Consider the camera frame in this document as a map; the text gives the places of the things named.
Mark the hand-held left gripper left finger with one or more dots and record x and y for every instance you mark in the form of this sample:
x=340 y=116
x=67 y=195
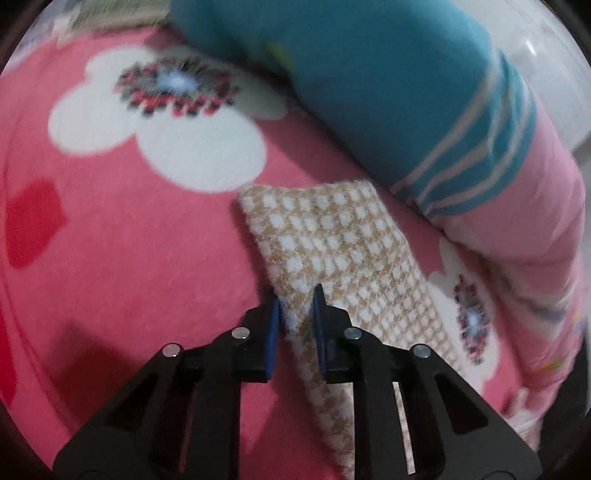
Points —
x=272 y=339

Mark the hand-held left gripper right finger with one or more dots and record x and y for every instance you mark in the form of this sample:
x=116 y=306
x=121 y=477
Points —
x=319 y=334

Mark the beige white houndstooth knit garment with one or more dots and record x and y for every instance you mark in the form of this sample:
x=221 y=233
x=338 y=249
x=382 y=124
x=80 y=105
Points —
x=346 y=240

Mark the pink floral fleece blanket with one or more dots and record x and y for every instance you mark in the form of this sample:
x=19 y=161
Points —
x=138 y=277

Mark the pink and blue quilt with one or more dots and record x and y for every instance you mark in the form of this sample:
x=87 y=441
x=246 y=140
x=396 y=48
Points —
x=369 y=92

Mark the green pillow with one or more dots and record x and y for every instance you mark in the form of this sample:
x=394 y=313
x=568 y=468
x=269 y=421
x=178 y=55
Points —
x=115 y=14

